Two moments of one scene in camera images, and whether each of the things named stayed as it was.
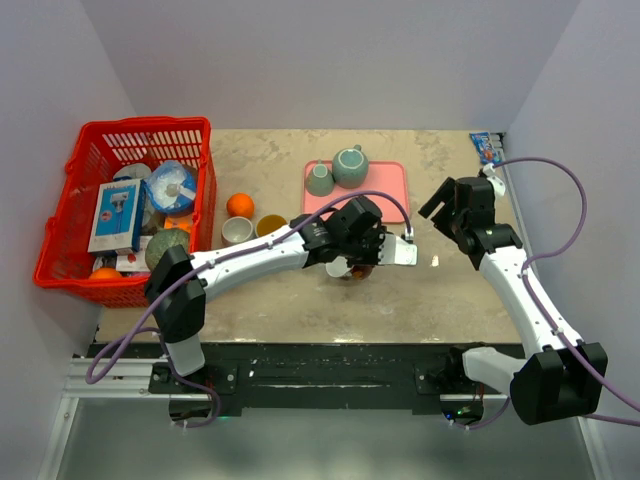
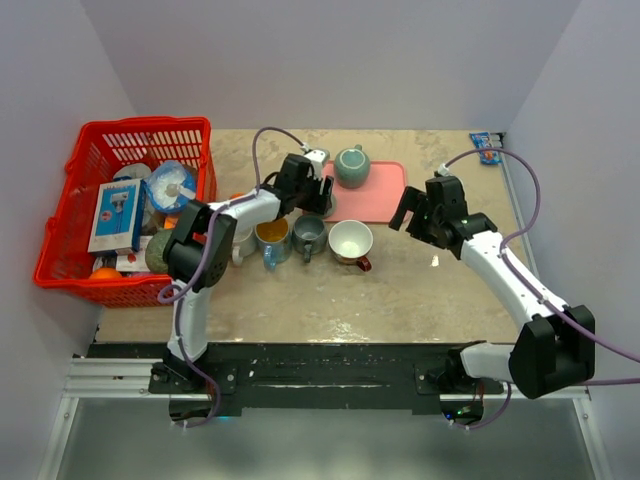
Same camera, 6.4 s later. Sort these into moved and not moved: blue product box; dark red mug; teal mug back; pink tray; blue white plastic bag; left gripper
Moved: dark red mug; left gripper
Not moved: blue white plastic bag; pink tray; blue product box; teal mug back
